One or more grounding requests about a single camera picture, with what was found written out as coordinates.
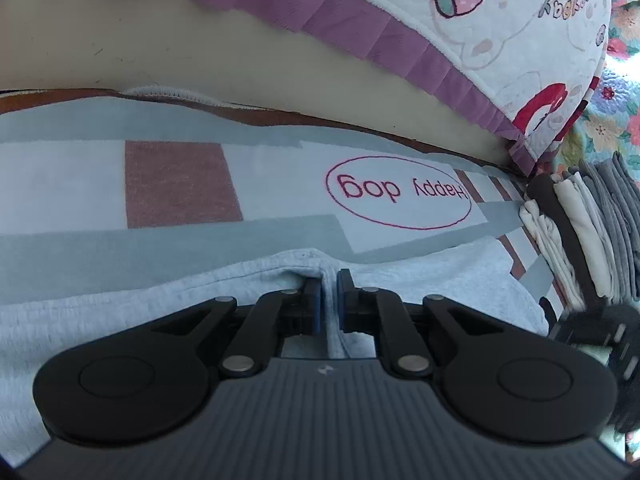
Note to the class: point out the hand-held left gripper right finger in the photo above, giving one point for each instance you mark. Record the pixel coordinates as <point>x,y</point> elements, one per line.
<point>342,306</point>

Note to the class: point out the light grey garment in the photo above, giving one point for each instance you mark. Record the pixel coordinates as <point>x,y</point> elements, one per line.
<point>100,300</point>

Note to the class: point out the floral cloth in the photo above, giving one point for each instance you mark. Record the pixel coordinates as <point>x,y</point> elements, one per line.
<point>620,75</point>

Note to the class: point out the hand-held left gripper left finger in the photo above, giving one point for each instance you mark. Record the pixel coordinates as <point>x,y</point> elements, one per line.
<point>316,310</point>

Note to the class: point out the grey white pink checked blanket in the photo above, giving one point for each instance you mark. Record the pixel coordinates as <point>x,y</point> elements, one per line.
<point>60,185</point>

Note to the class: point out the stack of folded clothes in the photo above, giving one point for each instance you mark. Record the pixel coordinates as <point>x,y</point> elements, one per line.
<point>590,230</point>

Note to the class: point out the printed quilt with purple trim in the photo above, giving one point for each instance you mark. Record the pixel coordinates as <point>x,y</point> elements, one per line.
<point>380,15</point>

